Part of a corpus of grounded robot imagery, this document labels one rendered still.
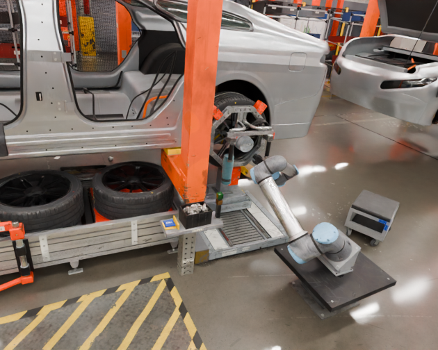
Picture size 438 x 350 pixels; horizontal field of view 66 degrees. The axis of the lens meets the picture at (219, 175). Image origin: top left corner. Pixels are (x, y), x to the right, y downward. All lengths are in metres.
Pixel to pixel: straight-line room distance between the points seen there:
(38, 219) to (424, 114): 4.28
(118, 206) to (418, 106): 3.67
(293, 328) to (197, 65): 1.80
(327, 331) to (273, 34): 2.26
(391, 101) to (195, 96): 3.10
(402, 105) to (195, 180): 3.09
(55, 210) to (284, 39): 2.21
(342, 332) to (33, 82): 2.63
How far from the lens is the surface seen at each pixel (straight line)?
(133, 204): 2.64
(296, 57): 3.15
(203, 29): 2.14
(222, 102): 2.81
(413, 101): 4.77
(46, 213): 2.59
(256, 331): 2.42
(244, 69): 2.90
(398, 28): 6.13
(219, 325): 2.41
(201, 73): 2.17
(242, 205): 3.29
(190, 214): 2.34
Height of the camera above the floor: 1.87
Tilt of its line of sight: 27 degrees down
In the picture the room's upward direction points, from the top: 6 degrees clockwise
